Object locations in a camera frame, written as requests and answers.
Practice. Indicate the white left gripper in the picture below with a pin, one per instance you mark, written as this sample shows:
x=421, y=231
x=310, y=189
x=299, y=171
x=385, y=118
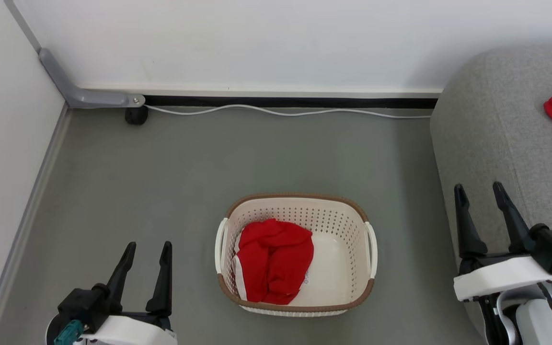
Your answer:
x=127, y=330

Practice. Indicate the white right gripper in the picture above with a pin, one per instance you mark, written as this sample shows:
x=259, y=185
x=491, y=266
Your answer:
x=501, y=278

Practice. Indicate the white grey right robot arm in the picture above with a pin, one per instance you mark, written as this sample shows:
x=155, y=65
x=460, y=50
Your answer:
x=532, y=321

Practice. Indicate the grey fabric sofa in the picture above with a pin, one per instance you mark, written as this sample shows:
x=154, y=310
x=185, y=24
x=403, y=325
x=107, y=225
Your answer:
x=496, y=124

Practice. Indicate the grey skirting strip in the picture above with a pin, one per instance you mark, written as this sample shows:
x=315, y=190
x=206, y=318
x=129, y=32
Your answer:
x=27, y=220

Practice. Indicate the red garment with white stripe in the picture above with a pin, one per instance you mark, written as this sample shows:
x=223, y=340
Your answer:
x=276, y=258

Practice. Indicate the white brown-rimmed laundry basket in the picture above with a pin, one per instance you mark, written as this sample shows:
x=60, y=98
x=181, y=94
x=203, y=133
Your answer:
x=343, y=225

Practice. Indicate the black caster wheel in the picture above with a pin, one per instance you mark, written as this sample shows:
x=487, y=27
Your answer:
x=136, y=116

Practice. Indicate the grey metal partition foot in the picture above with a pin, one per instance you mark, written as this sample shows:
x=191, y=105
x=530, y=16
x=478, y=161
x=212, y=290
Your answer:
x=89, y=98

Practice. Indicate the white partition bottom rail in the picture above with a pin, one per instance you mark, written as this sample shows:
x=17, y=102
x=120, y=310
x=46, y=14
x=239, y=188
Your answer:
x=257, y=91

